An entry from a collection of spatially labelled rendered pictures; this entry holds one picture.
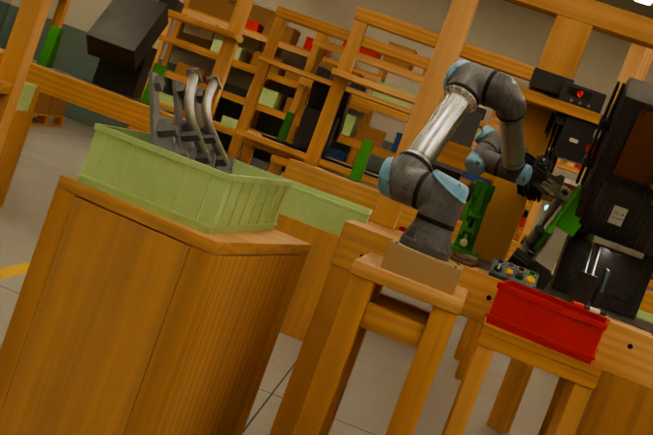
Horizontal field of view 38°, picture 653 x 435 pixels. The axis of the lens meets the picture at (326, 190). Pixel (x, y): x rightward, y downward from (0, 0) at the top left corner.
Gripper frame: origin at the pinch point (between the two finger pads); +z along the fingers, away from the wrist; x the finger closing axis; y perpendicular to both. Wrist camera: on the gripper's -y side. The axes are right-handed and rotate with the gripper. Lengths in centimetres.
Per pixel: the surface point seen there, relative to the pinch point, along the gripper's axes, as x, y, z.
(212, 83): -60, 10, -110
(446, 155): 15, -33, -43
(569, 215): -11.0, 5.3, 5.7
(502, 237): -0.4, -35.0, -6.8
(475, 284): -53, -2, -6
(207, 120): -71, 7, -103
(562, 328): -71, 28, 19
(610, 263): -3.8, -9.4, 27.6
